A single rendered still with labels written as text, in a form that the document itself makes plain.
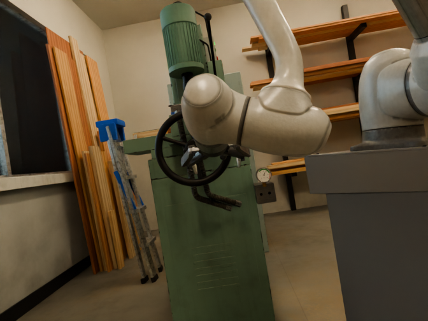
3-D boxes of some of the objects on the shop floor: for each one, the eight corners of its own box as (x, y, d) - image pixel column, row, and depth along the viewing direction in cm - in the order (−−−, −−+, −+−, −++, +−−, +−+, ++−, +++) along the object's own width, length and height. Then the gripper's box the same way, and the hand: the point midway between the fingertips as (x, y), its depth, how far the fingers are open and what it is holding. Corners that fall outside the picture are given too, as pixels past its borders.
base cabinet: (174, 342, 124) (148, 180, 124) (188, 285, 182) (171, 174, 182) (277, 327, 123) (251, 164, 124) (258, 274, 181) (240, 163, 182)
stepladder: (135, 287, 196) (91, 121, 197) (145, 273, 221) (106, 125, 222) (158, 281, 195) (114, 114, 196) (166, 267, 220) (126, 119, 221)
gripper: (259, 116, 72) (253, 149, 92) (161, 132, 72) (177, 161, 92) (265, 144, 69) (258, 171, 89) (163, 160, 69) (179, 183, 90)
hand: (216, 165), depth 90 cm, fingers open, 13 cm apart
